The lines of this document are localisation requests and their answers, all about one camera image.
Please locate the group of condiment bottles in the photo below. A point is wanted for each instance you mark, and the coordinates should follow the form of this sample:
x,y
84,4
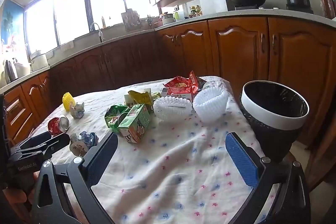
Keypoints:
x,y
195,11

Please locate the yellow bottle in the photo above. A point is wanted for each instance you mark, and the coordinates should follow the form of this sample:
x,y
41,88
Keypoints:
x,y
104,22

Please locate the white foam fruit net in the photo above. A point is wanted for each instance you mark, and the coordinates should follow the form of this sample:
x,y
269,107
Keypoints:
x,y
210,104
170,108

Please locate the printed board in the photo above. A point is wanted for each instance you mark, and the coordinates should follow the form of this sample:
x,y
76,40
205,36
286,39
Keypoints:
x,y
131,19

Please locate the orange snack wrapper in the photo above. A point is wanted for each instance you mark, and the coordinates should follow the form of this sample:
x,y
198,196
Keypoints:
x,y
193,81

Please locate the green drink pouch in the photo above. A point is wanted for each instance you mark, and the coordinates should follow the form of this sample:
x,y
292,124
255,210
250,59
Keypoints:
x,y
114,115

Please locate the black white-rimmed trash bin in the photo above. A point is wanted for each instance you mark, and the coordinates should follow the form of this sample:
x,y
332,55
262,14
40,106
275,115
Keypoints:
x,y
275,123

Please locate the green drink carton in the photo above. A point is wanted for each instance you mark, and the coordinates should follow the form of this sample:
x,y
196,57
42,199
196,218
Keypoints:
x,y
135,123

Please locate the white rice cooker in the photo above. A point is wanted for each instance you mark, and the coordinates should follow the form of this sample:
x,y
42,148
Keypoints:
x,y
39,60

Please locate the kitchen window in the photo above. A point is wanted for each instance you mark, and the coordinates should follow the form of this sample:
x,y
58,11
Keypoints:
x,y
71,14

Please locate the steel kettle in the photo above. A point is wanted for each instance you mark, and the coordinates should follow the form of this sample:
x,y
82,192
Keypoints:
x,y
10,70

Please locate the green bottle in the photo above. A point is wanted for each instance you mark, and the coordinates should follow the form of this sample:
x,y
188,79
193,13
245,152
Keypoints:
x,y
175,14

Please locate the chrome kitchen faucet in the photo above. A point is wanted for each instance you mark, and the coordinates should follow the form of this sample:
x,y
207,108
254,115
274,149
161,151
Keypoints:
x,y
98,29

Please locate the blue wall poster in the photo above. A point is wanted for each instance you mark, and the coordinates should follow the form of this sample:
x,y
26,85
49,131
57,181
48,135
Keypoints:
x,y
10,27

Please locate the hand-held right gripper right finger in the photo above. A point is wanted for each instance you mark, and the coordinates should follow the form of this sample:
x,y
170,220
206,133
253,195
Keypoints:
x,y
241,161

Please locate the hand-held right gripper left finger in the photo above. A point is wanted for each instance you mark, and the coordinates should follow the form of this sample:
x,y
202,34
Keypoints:
x,y
102,158

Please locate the yellow snack wrapper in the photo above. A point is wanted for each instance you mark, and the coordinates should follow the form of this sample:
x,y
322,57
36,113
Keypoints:
x,y
140,98

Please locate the red snack wrapper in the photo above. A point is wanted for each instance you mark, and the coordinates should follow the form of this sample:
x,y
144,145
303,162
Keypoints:
x,y
178,81

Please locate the wooden lower cabinets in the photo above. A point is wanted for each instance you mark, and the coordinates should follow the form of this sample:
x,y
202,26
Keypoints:
x,y
236,50

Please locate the red drink can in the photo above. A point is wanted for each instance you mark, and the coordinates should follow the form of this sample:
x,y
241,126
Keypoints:
x,y
57,124

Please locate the white floral tablecloth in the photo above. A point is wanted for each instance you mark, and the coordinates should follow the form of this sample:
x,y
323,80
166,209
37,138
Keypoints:
x,y
170,161

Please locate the white red carton box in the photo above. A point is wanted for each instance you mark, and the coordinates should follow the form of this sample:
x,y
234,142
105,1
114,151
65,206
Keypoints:
x,y
178,96

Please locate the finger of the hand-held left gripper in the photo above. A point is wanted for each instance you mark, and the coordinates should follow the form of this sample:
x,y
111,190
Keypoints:
x,y
53,144
35,139

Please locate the yellow foam fruit net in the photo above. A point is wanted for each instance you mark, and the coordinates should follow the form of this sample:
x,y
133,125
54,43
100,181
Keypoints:
x,y
68,100

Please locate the gas stove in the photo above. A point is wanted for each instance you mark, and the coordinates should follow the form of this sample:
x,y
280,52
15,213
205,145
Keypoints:
x,y
262,8

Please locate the lidded food container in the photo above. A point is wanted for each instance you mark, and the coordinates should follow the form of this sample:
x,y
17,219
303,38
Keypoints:
x,y
168,18

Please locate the white kitchen countertop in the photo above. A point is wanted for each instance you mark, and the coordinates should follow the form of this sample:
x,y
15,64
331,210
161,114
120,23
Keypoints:
x,y
236,14

